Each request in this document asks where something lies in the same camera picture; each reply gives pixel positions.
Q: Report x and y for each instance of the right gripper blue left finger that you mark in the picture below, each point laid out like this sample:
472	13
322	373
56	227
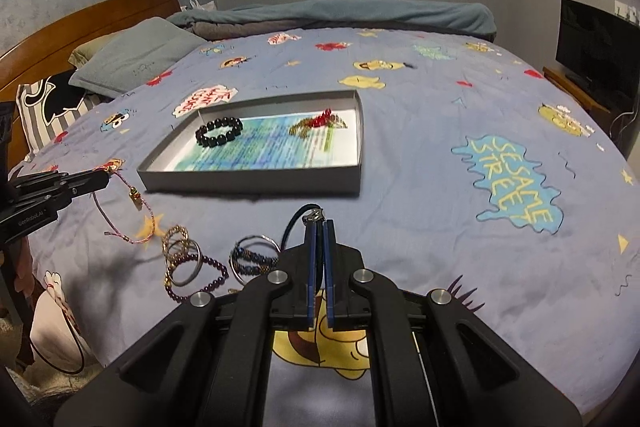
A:
311	245

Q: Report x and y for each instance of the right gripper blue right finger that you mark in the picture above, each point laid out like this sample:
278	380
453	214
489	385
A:
328	239

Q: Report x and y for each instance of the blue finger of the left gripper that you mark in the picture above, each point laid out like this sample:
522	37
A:
85	182

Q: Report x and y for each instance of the silver bangle with clasp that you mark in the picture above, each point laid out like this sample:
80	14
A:
184	261

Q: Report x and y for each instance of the striped cartoon pillow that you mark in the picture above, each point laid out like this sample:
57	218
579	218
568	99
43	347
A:
49	106

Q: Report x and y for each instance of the grey shallow cardboard tray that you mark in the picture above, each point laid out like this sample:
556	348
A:
218	125

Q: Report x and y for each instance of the large silver bangle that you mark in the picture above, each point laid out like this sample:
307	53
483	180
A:
246	263

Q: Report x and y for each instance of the printed paper tray liner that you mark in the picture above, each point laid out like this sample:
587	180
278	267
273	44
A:
264	144

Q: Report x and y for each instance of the red bead gold brooch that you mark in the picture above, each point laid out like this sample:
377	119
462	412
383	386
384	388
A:
327	119

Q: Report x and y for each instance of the wooden headboard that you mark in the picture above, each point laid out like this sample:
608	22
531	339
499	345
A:
46	52

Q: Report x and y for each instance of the olive pillow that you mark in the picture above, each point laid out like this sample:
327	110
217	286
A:
81	55

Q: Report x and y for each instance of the grey pillow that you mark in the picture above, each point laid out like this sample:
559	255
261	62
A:
134	57

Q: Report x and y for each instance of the blue Sesame Street bedsheet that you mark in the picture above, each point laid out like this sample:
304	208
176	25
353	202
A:
486	274

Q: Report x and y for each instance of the teal folded blanket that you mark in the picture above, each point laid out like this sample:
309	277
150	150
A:
464	19

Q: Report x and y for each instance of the wooden TV stand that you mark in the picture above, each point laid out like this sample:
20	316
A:
602	115

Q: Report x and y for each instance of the black flat television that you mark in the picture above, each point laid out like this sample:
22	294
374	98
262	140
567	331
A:
601	48

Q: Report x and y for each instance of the gold chain hair clip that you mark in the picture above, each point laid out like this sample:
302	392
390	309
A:
175	241

